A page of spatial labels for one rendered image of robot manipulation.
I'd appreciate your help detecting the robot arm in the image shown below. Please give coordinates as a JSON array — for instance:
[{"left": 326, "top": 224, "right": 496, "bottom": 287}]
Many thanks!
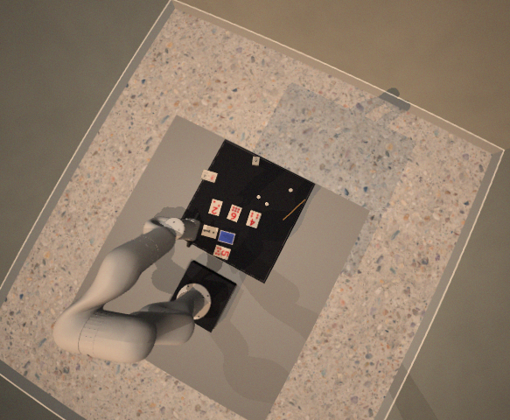
[{"left": 53, "top": 216, "right": 211, "bottom": 363}]

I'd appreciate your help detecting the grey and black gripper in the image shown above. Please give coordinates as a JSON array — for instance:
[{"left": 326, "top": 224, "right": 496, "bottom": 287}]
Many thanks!
[{"left": 186, "top": 213, "right": 204, "bottom": 248}]

